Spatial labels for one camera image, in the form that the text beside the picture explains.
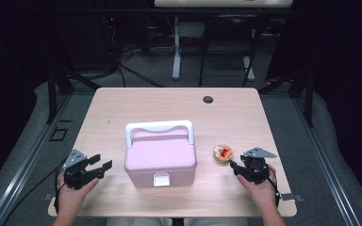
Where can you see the white desk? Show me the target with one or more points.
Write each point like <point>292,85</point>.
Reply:
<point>177,47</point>

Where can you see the person's right leg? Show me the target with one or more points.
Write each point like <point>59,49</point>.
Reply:
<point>213,222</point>

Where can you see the grey tape strip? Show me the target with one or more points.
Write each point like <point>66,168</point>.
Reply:
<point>48,196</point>
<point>292,197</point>

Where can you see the aluminium floor rail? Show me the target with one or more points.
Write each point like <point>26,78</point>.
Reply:
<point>22,169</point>
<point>326,169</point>

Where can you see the black frame post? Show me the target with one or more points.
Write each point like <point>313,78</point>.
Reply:
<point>52,94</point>
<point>309,100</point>

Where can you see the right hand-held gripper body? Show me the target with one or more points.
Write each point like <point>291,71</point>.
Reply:
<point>256,169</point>

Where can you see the pink storage box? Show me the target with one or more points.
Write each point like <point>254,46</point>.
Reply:
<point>160,157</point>

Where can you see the person's right hand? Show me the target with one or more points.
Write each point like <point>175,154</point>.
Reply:
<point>264,194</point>

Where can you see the round clear snack packet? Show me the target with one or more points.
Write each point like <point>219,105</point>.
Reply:
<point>223,154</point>

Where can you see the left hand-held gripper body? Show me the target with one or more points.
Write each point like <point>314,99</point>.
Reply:
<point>77,174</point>

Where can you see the person's left hand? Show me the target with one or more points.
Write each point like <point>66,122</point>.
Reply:
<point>70,201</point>

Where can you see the black metal chair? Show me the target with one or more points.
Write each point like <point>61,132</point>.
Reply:
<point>251,47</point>

